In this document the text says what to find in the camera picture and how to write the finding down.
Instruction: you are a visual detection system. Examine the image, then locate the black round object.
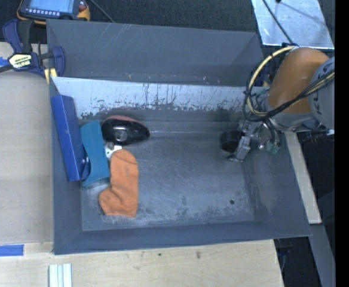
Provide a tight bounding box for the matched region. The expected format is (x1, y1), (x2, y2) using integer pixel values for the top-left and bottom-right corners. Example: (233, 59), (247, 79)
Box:
(220, 130), (244, 154)

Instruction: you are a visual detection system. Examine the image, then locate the grey metal bin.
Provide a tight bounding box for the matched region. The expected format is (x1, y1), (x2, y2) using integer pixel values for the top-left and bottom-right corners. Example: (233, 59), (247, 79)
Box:
(45, 19), (313, 255)

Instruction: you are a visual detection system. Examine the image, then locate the black and red oval object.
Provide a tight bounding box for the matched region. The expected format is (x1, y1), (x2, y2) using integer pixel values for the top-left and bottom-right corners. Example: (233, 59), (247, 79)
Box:
(100, 115), (151, 146)

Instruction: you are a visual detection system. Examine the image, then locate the orange cloth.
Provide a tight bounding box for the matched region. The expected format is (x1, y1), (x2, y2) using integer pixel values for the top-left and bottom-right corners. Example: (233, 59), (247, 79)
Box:
(97, 148), (140, 218)

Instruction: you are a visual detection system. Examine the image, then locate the small white object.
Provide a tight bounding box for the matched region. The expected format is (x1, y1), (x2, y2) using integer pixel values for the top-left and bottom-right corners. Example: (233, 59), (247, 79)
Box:
(103, 142), (123, 161)

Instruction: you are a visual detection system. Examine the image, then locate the teal flat box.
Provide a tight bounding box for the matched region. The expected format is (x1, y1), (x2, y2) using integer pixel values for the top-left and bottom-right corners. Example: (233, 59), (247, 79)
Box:
(79, 120), (111, 188)

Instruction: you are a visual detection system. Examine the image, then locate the dark blue flat box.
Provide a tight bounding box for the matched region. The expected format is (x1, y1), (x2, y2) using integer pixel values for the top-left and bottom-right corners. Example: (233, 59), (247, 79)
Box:
(50, 94), (89, 182)

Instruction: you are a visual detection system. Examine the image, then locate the pale wood board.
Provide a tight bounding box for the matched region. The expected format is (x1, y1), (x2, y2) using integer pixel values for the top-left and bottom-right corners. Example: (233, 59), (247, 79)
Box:
(0, 69), (55, 245)

